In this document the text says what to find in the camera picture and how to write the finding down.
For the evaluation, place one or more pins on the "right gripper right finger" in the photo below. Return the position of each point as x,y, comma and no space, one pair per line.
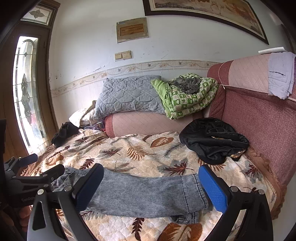
229,200

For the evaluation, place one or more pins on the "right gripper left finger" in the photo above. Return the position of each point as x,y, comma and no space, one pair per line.
44,223

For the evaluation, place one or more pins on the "grey denim pants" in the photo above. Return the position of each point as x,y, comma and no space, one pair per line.
180,197

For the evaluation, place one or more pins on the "person's left hand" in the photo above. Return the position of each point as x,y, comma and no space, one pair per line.
14,222

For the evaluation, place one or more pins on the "black garment on left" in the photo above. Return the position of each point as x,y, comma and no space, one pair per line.
67,130

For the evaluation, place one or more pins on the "black garment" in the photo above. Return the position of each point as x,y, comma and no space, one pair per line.
67,130
213,140

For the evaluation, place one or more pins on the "wooden stained glass door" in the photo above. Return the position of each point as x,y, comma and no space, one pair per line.
26,102

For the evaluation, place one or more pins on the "black garment on right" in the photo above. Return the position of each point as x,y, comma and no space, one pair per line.
213,140

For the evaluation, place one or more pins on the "cream pillow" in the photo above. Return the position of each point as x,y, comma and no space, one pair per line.
84,117

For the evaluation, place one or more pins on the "leaf pattern fleece blanket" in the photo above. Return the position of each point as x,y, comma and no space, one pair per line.
156,156

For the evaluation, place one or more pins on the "pink maroon sofa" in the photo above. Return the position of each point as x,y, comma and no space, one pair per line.
267,121

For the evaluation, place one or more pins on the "green patterned folded blanket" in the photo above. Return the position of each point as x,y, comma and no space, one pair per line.
178,104

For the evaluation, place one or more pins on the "grey quilted pillow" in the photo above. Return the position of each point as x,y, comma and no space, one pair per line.
134,93

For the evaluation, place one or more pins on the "grey cloth on blanket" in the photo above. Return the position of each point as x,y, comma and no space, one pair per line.
188,85

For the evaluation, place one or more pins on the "lilac cloth on sofa back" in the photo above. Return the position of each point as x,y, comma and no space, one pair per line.
281,70

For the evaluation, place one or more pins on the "framed landscape painting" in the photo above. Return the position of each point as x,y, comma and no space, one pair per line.
238,14

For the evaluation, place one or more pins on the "beige wall switch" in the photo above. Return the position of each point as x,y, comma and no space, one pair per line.
123,55

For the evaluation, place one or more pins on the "wall electrical panel cover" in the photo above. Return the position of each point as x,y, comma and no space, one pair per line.
131,29

